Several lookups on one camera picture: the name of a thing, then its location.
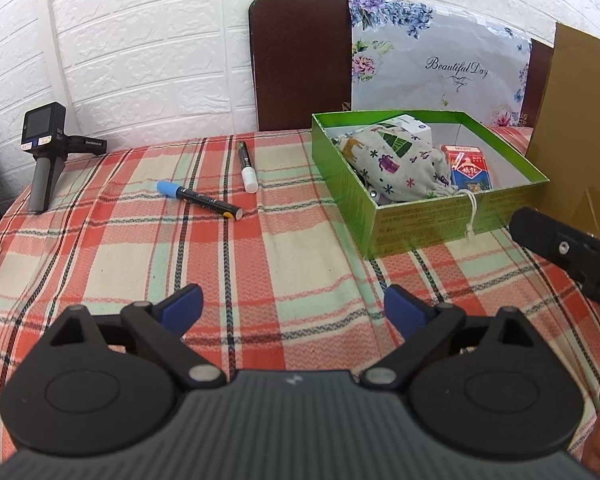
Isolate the blue cap black marker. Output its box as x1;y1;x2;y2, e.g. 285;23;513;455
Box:
156;181;244;221

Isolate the red playing card box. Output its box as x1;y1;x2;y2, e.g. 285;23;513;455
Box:
440;144;493;193

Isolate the printed fabric drawstring pouch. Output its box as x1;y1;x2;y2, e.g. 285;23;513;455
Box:
325;122;478;259

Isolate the white cap black marker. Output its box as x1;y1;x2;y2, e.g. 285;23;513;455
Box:
237;141;259;194

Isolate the white product box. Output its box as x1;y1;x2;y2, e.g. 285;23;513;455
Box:
381;114;432;144

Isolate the brown cardboard sheet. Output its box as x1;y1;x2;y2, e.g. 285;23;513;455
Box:
527;24;600;238

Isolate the red plaid blanket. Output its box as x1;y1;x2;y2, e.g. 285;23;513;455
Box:
0;130;600;463

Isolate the green cardboard box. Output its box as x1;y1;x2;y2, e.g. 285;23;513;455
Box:
312;110;548;259

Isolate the floral plastic bag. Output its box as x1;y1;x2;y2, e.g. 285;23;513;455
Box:
348;0;532;127

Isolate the dark brown headboard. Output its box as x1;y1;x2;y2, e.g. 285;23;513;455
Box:
249;0;553;130

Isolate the black handheld camera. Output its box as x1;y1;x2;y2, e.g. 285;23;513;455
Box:
20;102;107;214

